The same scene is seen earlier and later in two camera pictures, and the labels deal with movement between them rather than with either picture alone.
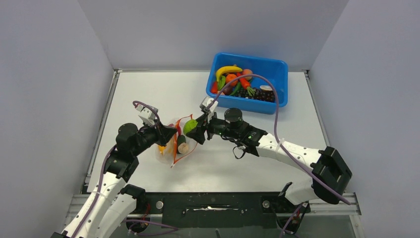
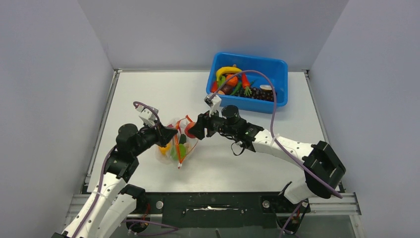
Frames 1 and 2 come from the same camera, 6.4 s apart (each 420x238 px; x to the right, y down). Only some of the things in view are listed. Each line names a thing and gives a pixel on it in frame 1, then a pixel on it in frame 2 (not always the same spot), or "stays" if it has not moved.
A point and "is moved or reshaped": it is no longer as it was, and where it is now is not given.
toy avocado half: [181, 139] stays
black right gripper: [198, 132] stays
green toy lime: [189, 125] -> [174, 151]
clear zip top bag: [180, 146] stays
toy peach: [247, 72] is moved or reshaped
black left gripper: [166, 133] stays
